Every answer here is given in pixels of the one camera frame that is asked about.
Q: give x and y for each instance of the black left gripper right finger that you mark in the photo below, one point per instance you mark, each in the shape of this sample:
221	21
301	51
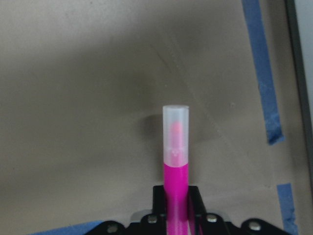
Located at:
196	210

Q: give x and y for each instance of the pink highlighter pen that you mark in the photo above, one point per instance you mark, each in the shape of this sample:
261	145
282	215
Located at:
175	163

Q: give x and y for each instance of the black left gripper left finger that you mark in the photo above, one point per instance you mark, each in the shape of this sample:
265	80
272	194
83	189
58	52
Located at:
159	210

